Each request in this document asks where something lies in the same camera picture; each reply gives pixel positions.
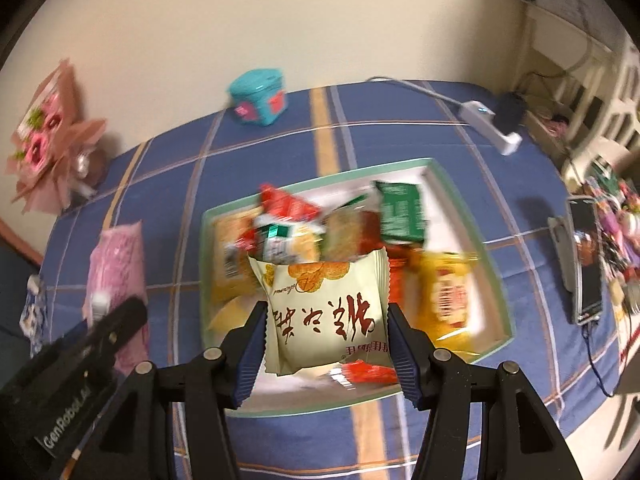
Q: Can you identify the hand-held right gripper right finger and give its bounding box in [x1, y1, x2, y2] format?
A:
[386, 302, 583, 480]

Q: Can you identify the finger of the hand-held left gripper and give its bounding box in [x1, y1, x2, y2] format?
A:
[82, 296, 149, 357]

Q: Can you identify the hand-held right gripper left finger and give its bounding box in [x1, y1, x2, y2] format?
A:
[47, 301, 271, 480]

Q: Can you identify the red white-striped snack packet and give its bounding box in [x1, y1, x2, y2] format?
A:
[330, 359, 401, 386]

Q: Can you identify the pink snack packet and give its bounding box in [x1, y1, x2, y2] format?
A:
[82, 220, 151, 376]

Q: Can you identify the cream snack packet orange print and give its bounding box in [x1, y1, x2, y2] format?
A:
[248, 247, 393, 377]

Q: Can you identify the long red patterned snack packet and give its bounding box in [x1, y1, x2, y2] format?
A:
[357, 210, 423, 306]

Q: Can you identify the green-rimmed white tray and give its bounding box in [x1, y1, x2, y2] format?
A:
[198, 157, 516, 418]

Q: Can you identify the orange cream barcode snack packet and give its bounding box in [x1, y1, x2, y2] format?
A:
[212, 212, 261, 301]

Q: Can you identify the small green white snack packet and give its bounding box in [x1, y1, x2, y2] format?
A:
[237, 222, 326, 266]

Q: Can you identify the tan green-edged snack packet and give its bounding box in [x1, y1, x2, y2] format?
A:
[322, 194, 376, 261]

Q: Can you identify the dark green snack packet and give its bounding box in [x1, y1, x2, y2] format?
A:
[374, 180, 430, 243]

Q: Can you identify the small red snack packet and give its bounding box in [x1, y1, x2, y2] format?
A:
[257, 183, 321, 223]

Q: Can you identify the blue white packet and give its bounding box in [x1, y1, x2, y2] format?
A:
[20, 275, 48, 356]

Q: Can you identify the pink flower bouquet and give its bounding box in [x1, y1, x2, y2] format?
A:
[5, 57, 108, 213]

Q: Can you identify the grey phone stand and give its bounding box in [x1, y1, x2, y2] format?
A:
[547, 215, 581, 291]

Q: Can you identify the smartphone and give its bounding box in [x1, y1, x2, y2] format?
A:
[565, 195, 606, 326]

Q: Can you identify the white power strip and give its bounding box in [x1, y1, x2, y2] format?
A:
[457, 101, 523, 156]

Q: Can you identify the pile of colourful toys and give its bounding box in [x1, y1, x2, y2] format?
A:
[585, 157, 640, 286]

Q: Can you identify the teal toy box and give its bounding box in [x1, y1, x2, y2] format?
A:
[227, 69, 290, 126]

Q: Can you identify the black charger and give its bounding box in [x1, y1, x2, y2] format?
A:
[492, 92, 528, 133]

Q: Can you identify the white chair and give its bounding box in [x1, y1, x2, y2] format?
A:
[515, 2, 640, 171]

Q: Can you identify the black phone cable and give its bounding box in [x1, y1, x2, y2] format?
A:
[585, 322, 616, 398]

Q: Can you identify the white power cable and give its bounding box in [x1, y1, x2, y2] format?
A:
[367, 76, 461, 108]

